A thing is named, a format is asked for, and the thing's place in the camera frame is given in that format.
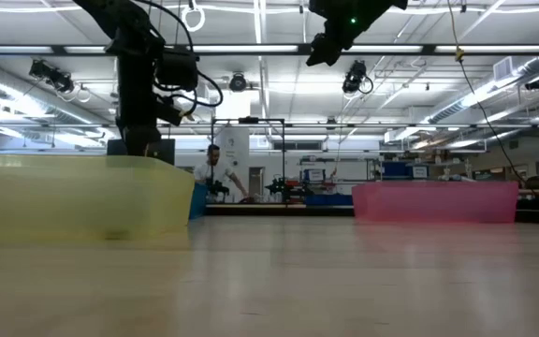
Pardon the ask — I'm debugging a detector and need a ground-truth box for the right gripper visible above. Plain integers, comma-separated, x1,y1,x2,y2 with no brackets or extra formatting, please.
305,0,409,67

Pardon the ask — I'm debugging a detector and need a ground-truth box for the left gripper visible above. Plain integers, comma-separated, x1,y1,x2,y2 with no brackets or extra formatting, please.
107,41,184,166

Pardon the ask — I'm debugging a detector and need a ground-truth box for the white background column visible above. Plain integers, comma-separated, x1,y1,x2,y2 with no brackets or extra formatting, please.
217,91,252,172

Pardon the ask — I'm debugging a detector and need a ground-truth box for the person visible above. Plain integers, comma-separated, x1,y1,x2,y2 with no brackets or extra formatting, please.
193,143,251,203

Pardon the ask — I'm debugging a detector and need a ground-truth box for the blue plastic bin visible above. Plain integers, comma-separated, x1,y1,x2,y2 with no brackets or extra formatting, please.
188,182,209,221

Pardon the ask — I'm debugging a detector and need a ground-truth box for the yellow plastic bin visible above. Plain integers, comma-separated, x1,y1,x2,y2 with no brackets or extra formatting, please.
0,154,196,249

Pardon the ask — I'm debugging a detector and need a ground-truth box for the blue background bin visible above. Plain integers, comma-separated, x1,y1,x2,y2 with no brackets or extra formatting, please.
304,194,354,207
381,161,430,182

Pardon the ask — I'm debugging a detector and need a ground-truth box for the red plastic bin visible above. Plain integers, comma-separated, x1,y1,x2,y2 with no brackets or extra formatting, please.
351,181,520,225

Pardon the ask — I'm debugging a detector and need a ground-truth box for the black ceiling-mounted camera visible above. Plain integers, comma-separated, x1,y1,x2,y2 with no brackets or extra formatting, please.
342,59,374,95
28,58,77,95

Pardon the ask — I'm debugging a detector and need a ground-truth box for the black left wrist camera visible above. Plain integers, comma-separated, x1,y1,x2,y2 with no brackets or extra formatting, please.
155,46,201,94

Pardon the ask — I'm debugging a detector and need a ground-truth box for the white cable ring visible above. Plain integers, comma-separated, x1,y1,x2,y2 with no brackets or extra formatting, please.
180,3,207,34

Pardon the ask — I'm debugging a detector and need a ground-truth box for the black overhead camera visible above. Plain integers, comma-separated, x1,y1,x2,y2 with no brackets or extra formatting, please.
228,71,249,94

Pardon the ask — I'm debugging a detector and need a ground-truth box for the black background rig frame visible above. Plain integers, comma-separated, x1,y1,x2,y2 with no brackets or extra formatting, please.
210,115,287,207

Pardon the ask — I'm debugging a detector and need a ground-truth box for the hanging cable with yellow plug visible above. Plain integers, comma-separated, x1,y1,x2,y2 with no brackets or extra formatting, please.
445,0,537,193

